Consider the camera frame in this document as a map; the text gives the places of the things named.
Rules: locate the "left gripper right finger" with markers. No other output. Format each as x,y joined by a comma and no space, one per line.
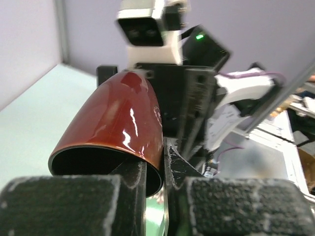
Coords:
200,206

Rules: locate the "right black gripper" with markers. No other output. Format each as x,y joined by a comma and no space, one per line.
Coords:
186,94

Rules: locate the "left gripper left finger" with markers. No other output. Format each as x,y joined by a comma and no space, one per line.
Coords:
109,205

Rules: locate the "salmon pink ceramic cup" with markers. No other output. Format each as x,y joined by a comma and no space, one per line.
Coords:
119,121

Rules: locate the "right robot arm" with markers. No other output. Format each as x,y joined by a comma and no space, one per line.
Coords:
245,92

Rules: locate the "green floral hummingbird tray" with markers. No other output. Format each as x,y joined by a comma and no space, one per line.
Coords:
155,215

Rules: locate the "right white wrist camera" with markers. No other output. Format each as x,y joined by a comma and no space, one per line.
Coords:
153,30

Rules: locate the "right aluminium frame post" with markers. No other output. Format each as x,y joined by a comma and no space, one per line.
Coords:
279,95

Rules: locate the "aluminium frame post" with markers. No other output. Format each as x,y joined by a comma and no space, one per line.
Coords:
279,95
63,31

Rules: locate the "left aluminium frame post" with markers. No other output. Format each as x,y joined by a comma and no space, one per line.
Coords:
63,31

